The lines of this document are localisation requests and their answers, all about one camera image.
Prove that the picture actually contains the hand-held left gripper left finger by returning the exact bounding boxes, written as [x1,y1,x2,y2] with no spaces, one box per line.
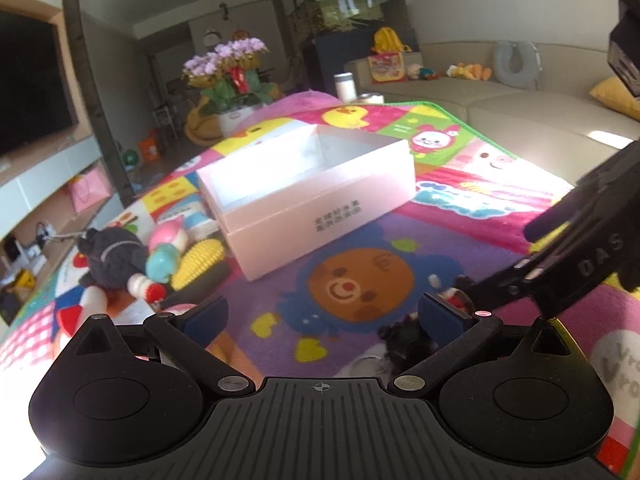
[75,294,255,397]

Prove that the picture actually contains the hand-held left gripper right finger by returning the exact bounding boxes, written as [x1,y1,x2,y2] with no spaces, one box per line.
[392,292,577,397]

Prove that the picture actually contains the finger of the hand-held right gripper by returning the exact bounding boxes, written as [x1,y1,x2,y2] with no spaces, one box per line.
[452,255,548,313]
[524,180,601,243]

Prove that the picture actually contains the small black fluffy toy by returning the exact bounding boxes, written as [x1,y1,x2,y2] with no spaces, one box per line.
[377,312,442,362]

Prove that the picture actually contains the pink cardboard box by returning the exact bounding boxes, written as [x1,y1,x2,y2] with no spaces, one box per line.
[196,125,417,282]

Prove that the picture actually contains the yellow toy corn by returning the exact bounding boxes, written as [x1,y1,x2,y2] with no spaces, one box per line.
[172,239,226,291]

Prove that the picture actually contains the white bottle with red cap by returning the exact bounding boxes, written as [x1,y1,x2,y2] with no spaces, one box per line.
[126,275,168,304]

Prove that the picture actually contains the pink and teal toy figure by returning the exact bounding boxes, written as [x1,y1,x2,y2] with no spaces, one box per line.
[145,220,193,283]

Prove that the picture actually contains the colourful printed play mat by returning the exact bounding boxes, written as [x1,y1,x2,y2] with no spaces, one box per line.
[0,91,640,480]

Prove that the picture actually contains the black plush toy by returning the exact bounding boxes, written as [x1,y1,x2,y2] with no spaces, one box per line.
[76,226,149,292]

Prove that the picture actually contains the beige sofa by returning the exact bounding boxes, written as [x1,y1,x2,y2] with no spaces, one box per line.
[345,40,640,157]

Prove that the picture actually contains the yellow cushion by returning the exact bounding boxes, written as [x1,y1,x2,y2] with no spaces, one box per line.
[589,77,640,122]

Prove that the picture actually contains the grey neck pillow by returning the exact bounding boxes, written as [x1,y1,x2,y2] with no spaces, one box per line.
[492,40,544,92]

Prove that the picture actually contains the yellow orange plush toy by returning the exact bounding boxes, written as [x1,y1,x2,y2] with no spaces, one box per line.
[446,62,493,82]

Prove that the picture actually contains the pink gift bag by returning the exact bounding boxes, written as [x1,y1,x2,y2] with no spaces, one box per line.
[67,167,113,216]

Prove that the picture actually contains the orange box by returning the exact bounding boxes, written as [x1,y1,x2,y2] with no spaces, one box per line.
[137,130,163,161]

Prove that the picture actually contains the large yellow plush toy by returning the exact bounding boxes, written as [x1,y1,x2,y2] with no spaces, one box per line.
[185,92,226,147]

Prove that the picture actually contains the white tv cabinet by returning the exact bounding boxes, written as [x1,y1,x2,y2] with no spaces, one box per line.
[0,135,126,326]

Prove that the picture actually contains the red printed bag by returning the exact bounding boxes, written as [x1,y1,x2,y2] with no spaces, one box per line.
[367,51,406,84]

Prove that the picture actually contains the yellow backpack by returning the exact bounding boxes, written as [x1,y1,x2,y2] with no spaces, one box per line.
[372,26,414,56]

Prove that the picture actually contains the white cup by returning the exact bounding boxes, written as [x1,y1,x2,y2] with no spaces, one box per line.
[334,72,357,104]

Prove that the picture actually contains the purple orchid plant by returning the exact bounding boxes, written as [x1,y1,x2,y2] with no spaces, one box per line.
[182,37,287,136]

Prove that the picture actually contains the black fish tank stand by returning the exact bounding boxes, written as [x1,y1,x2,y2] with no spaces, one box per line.
[300,25,421,97]

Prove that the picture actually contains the black television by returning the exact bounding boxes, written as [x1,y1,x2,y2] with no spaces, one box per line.
[0,7,81,158]

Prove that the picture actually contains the glass fish tank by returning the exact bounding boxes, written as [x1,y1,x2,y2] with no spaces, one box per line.
[285,0,408,40]

